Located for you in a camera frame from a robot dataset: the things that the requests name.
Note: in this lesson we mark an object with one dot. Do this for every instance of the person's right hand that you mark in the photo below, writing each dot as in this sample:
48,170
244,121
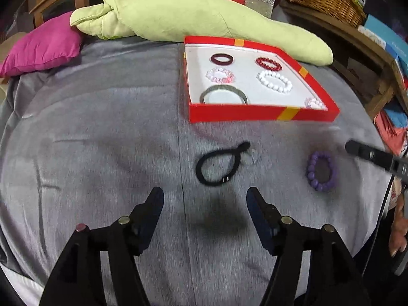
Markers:
400,229

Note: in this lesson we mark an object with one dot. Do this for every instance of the light green blanket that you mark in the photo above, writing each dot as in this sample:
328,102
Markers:
175,16

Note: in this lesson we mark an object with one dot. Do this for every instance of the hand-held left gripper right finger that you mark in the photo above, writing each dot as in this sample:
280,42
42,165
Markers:
259,216

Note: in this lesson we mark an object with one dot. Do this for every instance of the grey metal bangle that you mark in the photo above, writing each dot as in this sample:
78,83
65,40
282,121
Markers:
223,87

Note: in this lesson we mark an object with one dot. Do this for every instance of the white patterned tissue box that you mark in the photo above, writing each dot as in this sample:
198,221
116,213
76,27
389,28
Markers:
373,38

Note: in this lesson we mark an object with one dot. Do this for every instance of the blue cardboard box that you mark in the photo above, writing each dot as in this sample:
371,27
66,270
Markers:
387,35

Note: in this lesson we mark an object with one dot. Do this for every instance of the white sheet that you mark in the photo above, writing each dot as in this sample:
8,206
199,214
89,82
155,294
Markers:
19,290

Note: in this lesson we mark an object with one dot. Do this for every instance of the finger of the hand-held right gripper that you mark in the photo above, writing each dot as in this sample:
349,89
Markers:
369,154

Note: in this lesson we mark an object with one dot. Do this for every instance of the magenta pillow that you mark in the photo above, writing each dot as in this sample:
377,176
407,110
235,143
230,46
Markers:
41,47

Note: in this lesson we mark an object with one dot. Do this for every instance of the maroon bangle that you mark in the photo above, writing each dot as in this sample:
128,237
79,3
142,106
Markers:
213,59

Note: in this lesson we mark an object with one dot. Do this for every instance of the wicker basket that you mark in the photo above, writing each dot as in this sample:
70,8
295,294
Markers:
325,0

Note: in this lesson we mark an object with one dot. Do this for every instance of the wooden bench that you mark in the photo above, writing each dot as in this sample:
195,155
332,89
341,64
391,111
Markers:
366,60

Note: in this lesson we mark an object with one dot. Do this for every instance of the grey bed sheet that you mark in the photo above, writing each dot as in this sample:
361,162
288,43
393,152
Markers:
95,149

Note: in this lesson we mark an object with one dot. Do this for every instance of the red shallow box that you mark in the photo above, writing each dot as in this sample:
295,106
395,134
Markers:
239,114

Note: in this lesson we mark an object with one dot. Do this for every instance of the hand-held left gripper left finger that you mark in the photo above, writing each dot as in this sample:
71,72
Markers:
149,220

